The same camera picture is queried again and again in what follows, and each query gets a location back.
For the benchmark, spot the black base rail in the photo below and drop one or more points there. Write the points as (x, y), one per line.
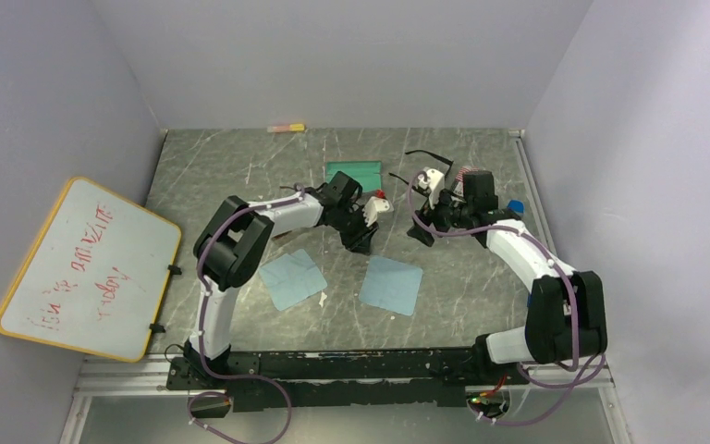
(259, 380)

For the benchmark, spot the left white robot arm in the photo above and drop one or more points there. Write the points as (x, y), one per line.
(231, 247)

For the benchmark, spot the black frame sunglasses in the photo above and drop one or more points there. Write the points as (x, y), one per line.
(408, 163)

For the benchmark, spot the brown glasses case green lining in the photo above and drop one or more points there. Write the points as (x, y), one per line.
(367, 173)

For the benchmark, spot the pink yellow marker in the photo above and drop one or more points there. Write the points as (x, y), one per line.
(288, 128)

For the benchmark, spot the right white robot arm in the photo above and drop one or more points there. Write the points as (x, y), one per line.
(565, 319)

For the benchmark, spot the yellow framed whiteboard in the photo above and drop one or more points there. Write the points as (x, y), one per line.
(95, 279)

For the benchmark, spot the blue cleaning cloth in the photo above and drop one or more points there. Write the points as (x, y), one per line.
(291, 279)
(391, 285)

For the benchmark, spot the blue whiteboard eraser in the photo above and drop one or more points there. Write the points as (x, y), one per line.
(516, 206)

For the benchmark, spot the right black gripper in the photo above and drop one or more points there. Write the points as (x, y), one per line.
(429, 215)

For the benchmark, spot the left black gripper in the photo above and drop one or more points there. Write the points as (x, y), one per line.
(361, 241)

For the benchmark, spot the brown tinted sunglasses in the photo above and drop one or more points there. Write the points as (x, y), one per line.
(296, 188)

